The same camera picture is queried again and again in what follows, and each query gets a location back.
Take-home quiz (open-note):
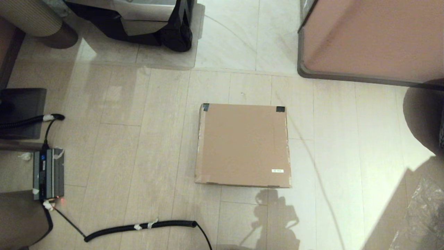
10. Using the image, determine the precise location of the cardboard shoe box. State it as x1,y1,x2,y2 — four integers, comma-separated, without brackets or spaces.
194,103,292,189

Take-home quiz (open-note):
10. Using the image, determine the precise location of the black and silver mobile robot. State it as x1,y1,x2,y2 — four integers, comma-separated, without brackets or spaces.
64,0,197,52

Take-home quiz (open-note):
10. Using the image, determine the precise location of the long black corrugated conduit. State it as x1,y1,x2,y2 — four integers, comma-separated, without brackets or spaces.
84,220,213,250

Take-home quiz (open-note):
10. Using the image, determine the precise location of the grey metal power supply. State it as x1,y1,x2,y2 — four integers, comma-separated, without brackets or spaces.
33,148,65,201

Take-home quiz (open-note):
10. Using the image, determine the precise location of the black corrugated conduit with plug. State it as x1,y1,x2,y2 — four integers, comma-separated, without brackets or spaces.
0,114,65,130

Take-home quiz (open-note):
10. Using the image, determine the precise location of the grey crumpled bag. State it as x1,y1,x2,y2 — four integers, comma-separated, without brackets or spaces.
42,0,69,17

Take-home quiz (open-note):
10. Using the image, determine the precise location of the beige ribbed cylinder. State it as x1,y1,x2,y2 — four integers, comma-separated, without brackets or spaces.
0,0,78,49

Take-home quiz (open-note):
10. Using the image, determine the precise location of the clear crinkled plastic sheet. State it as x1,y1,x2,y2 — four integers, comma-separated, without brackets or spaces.
388,177,444,250

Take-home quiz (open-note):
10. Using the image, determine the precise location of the dark brown wooden furniture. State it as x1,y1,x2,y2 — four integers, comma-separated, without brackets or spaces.
0,17,25,89

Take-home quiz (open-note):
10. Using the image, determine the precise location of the thin black power cable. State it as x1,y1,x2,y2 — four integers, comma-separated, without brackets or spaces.
43,120,58,150

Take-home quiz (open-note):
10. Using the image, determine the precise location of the pink cabinet with grey frame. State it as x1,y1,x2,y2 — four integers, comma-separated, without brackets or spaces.
297,0,444,87

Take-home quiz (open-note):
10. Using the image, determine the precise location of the thin black wire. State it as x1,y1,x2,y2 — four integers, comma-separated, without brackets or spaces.
52,203,87,240

